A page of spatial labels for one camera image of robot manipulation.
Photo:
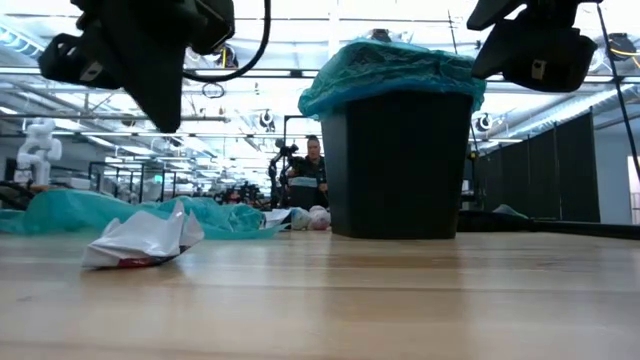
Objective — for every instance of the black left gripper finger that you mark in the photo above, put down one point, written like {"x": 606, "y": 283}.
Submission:
{"x": 155, "y": 85}
{"x": 80, "y": 57}

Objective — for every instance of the white robot figure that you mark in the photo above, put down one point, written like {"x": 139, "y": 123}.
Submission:
{"x": 37, "y": 150}

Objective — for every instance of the pink wrapper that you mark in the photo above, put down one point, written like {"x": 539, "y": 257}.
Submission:
{"x": 320, "y": 218}

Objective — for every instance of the black background robot arm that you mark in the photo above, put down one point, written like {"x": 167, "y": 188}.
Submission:
{"x": 280, "y": 165}

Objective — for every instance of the teal plastic trash bag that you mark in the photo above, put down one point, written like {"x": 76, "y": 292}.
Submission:
{"x": 390, "y": 70}
{"x": 75, "y": 212}

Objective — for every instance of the grey ceiling pipe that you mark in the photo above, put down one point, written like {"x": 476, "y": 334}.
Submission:
{"x": 210, "y": 118}

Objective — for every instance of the black plastic trash bin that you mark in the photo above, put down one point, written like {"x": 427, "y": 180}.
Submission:
{"x": 400, "y": 165}

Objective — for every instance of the black partition wall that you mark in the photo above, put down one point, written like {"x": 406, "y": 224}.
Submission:
{"x": 550, "y": 175}

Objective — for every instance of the person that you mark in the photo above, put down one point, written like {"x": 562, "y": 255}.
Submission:
{"x": 310, "y": 165}

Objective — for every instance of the black fabric glove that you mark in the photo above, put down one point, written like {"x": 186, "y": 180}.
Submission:
{"x": 495, "y": 222}

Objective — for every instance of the black metal table frame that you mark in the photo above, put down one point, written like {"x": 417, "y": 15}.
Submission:
{"x": 590, "y": 229}

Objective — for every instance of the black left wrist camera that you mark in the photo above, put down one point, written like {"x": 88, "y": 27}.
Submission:
{"x": 215, "y": 25}

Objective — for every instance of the long ceiling light strip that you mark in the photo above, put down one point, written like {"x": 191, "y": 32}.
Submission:
{"x": 280, "y": 72}

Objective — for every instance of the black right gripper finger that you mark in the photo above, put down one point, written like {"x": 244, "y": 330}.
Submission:
{"x": 555, "y": 55}
{"x": 492, "y": 55}

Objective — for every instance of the small white paper scrap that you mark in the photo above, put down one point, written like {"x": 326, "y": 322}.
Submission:
{"x": 277, "y": 217}

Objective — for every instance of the black thin pole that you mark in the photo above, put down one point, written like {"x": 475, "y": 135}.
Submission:
{"x": 620, "y": 82}

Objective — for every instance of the white paper ball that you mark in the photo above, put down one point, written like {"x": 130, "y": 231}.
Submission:
{"x": 300, "y": 219}

